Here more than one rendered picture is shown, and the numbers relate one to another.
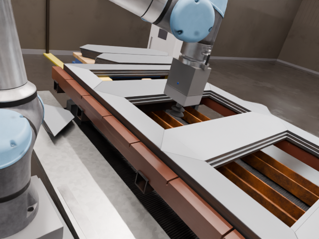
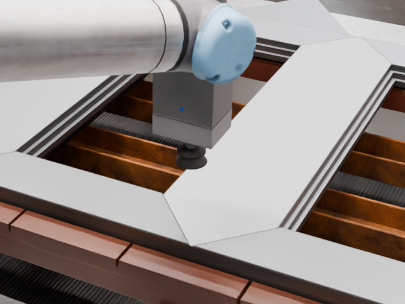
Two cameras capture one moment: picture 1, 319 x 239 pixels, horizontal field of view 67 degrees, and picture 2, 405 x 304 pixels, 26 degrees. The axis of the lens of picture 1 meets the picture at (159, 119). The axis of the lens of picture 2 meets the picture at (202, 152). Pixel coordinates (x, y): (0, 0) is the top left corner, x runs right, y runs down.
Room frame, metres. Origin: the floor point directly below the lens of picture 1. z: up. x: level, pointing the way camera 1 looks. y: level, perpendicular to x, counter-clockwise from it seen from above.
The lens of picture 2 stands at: (-0.30, 0.26, 1.58)
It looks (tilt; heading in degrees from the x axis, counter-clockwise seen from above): 32 degrees down; 341
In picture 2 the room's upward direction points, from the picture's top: straight up
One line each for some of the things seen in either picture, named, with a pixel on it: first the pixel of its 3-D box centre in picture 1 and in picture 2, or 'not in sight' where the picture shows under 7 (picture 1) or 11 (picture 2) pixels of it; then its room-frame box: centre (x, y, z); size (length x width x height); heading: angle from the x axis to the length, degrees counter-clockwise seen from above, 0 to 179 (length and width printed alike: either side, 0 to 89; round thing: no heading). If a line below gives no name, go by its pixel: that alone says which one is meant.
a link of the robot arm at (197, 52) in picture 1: (196, 50); not in sight; (0.63, -0.05, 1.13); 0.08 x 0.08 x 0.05
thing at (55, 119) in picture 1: (53, 114); not in sight; (0.89, 0.44, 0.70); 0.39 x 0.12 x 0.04; 45
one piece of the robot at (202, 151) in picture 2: (177, 109); (191, 151); (0.63, -0.04, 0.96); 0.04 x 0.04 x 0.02
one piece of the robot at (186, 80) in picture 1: (190, 79); (198, 87); (0.64, -0.06, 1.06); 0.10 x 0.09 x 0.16; 136
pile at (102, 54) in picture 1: (138, 58); not in sight; (1.74, 0.25, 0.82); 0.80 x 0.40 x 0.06; 135
